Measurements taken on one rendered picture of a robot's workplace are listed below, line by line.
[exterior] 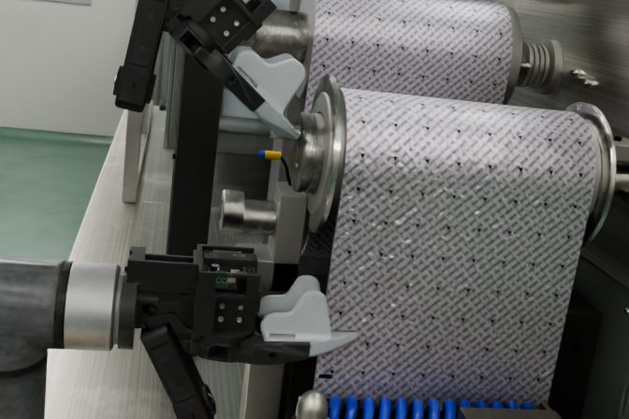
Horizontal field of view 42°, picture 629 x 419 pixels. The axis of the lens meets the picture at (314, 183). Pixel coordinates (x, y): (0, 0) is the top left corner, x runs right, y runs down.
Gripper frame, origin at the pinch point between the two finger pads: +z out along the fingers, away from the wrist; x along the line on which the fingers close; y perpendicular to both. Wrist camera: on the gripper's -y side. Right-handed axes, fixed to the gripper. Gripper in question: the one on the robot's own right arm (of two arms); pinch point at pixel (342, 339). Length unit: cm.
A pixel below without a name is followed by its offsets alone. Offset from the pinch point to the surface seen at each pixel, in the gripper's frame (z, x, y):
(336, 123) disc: -3.2, -0.1, 20.0
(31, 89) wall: -118, 556, -72
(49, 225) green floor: -73, 351, -108
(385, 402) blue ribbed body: 4.2, -2.6, -4.8
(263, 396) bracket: -5.4, 7.8, -10.4
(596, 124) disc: 22.4, 3.2, 21.7
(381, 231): 2.1, -0.3, 10.8
